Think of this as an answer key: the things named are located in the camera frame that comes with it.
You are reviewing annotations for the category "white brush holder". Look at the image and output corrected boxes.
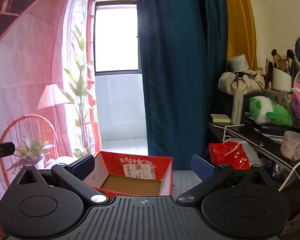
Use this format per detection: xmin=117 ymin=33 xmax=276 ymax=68
xmin=272 ymin=67 xmax=293 ymax=92

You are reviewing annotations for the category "white spray bottle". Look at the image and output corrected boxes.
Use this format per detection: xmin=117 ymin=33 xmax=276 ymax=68
xmin=231 ymin=86 xmax=244 ymax=125

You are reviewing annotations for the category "red strawberry print box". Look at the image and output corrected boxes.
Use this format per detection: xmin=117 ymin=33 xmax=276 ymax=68
xmin=83 ymin=151 xmax=174 ymax=200

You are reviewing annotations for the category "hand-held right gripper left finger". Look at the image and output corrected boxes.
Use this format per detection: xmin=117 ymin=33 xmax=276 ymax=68
xmin=17 ymin=154 xmax=110 ymax=207

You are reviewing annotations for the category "clear jar of cotton pads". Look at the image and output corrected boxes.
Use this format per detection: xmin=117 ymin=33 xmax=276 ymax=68
xmin=280 ymin=131 xmax=300 ymax=161

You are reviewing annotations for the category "yellow sticky note pad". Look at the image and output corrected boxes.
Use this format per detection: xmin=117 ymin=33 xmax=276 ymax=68
xmin=210 ymin=114 xmax=232 ymax=123

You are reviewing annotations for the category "teal curtain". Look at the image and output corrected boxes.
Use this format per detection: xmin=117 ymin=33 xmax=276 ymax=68
xmin=135 ymin=0 xmax=228 ymax=170

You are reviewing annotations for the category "pink printed backdrop cloth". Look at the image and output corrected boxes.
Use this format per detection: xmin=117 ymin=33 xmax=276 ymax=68
xmin=0 ymin=0 xmax=102 ymax=213

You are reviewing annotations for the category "bunch of makeup brushes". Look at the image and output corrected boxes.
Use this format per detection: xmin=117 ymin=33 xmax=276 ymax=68
xmin=266 ymin=49 xmax=297 ymax=75

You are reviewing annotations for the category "black desk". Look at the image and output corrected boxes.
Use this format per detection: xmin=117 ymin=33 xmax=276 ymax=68
xmin=207 ymin=90 xmax=300 ymax=205

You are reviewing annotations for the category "yellow curtain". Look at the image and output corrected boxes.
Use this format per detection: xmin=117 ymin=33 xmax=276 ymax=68
xmin=222 ymin=0 xmax=258 ymax=68

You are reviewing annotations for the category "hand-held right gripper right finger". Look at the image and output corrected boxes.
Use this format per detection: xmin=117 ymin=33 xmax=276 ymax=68
xmin=175 ymin=154 xmax=274 ymax=207

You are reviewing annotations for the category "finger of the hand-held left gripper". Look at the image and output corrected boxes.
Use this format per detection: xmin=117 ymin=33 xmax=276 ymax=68
xmin=0 ymin=142 xmax=16 ymax=172

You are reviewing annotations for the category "window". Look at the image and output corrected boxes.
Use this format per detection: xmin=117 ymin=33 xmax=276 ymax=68
xmin=94 ymin=1 xmax=142 ymax=77

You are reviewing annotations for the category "green plush toy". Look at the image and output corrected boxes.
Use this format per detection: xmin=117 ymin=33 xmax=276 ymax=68
xmin=249 ymin=95 xmax=297 ymax=127

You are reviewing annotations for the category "beige drawstring bag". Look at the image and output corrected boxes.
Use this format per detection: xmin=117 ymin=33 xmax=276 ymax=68
xmin=218 ymin=70 xmax=265 ymax=96

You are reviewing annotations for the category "red plastic bag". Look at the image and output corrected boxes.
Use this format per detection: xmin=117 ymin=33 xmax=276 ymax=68
xmin=209 ymin=141 xmax=250 ymax=170

